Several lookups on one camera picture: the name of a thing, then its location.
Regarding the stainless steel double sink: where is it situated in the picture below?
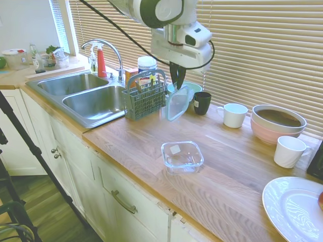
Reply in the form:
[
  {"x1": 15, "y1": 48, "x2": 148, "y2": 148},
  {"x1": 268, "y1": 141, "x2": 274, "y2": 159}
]
[{"x1": 25, "y1": 73, "x2": 127, "y2": 129}]

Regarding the narrow white window blind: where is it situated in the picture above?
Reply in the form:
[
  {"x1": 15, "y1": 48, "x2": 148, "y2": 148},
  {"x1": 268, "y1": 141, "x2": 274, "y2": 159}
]
[{"x1": 49, "y1": 0, "x2": 69, "y2": 53}]

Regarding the wide beige window blind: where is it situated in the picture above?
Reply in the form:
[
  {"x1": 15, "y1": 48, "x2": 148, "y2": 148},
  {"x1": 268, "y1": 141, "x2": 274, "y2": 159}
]
[{"x1": 185, "y1": 0, "x2": 323, "y2": 138}]

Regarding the pink bowl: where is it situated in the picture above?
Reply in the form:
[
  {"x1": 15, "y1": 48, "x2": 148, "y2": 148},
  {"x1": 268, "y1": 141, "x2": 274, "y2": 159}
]
[{"x1": 250, "y1": 114, "x2": 306, "y2": 146}]

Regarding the white dinner plate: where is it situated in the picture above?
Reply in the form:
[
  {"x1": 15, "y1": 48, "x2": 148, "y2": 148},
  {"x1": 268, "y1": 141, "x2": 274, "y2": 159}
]
[{"x1": 261, "y1": 176, "x2": 323, "y2": 242}]

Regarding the dark sauce bottle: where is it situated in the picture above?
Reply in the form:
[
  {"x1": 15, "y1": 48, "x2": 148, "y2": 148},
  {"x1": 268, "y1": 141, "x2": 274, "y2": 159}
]
[{"x1": 29, "y1": 43, "x2": 46, "y2": 74}]

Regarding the white ceramic mug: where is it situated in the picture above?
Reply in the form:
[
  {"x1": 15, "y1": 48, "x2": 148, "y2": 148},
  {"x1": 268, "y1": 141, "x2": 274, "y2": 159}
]
[
  {"x1": 274, "y1": 136, "x2": 313, "y2": 169},
  {"x1": 216, "y1": 103, "x2": 249, "y2": 129}
]

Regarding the plastic tub with white lid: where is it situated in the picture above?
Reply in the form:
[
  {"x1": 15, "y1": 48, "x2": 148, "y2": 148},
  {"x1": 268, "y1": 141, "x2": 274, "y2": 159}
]
[{"x1": 2, "y1": 49, "x2": 28, "y2": 71}]

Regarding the clear lid with teal seal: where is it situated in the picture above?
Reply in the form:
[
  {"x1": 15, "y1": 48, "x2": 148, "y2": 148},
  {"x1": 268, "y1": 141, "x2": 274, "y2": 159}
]
[{"x1": 165, "y1": 84, "x2": 195, "y2": 123}]

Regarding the metal drawer handle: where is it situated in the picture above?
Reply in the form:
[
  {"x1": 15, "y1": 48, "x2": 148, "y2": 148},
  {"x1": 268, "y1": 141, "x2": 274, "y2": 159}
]
[{"x1": 111, "y1": 190, "x2": 138, "y2": 215}]

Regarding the orange cardboard box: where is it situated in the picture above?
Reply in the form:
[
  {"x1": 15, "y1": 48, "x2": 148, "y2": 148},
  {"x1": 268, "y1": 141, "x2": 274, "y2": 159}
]
[{"x1": 125, "y1": 67, "x2": 139, "y2": 88}]

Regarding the square glass food container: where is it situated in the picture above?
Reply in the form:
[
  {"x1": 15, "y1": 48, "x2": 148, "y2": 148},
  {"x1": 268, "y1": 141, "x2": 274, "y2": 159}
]
[{"x1": 160, "y1": 140, "x2": 204, "y2": 176}]

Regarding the clear soap bottle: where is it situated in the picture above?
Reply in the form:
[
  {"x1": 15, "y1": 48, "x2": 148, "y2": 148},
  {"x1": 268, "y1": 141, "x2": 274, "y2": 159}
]
[{"x1": 88, "y1": 47, "x2": 98, "y2": 74}]

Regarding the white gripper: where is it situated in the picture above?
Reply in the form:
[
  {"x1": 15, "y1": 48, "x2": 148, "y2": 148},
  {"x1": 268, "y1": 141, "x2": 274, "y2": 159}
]
[{"x1": 150, "y1": 28, "x2": 212, "y2": 91}]

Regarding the white kitchen cabinet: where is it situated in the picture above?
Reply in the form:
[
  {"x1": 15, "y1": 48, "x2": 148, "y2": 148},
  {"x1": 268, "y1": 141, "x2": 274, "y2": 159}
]
[{"x1": 0, "y1": 87, "x2": 220, "y2": 242}]

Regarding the black tripod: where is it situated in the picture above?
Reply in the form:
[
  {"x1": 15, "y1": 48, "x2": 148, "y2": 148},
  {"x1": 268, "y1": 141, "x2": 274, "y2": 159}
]
[{"x1": 0, "y1": 90, "x2": 89, "y2": 242}]

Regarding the grey plastic cutlery basket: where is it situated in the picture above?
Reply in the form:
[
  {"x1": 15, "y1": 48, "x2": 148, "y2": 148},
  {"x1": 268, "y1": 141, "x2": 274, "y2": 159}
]
[{"x1": 121, "y1": 68, "x2": 169, "y2": 121}]

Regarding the bag of green vegetables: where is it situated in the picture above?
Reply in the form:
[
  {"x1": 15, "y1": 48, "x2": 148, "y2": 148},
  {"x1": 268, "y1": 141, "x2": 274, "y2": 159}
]
[{"x1": 45, "y1": 45, "x2": 70, "y2": 69}]

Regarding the grey bowl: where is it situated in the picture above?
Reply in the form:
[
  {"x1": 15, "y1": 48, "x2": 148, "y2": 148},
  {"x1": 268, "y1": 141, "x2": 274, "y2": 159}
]
[{"x1": 251, "y1": 104, "x2": 307, "y2": 134}]

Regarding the dark green clamp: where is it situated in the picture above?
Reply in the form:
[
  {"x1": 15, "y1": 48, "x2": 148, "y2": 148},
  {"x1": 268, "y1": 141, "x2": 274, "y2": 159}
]
[{"x1": 0, "y1": 200, "x2": 35, "y2": 242}]

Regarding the red spray bottle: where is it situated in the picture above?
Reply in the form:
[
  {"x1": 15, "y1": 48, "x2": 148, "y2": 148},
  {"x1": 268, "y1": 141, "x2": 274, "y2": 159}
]
[{"x1": 90, "y1": 42, "x2": 108, "y2": 78}]

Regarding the mint green bowl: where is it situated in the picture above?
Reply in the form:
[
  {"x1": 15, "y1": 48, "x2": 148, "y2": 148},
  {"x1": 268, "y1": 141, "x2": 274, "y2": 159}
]
[{"x1": 167, "y1": 82, "x2": 203, "y2": 101}]

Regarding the white wipes canister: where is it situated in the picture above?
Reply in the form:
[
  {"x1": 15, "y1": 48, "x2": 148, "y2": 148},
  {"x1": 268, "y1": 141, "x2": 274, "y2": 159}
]
[{"x1": 137, "y1": 55, "x2": 158, "y2": 88}]

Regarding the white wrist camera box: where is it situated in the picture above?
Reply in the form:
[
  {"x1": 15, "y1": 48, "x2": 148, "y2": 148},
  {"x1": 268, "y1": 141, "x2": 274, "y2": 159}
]
[{"x1": 178, "y1": 21, "x2": 213, "y2": 48}]

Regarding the black cup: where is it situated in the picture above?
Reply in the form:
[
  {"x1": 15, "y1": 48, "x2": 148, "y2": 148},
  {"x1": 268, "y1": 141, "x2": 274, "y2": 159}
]
[{"x1": 193, "y1": 91, "x2": 212, "y2": 116}]

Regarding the chrome faucet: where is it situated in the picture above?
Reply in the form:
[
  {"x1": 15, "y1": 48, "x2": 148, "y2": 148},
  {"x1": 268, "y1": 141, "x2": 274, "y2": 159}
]
[{"x1": 80, "y1": 39, "x2": 126, "y2": 83}]

